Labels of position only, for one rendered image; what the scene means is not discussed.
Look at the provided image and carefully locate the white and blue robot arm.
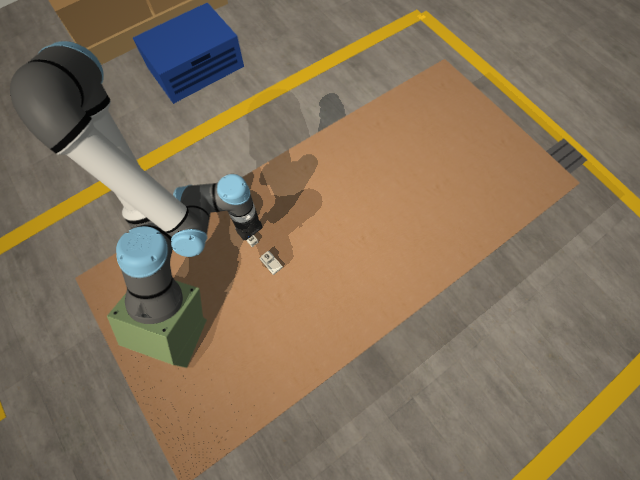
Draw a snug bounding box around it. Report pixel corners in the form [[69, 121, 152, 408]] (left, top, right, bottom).
[[10, 41, 253, 324]]

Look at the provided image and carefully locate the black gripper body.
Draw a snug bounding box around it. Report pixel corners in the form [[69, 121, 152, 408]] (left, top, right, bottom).
[[229, 203, 262, 240]]

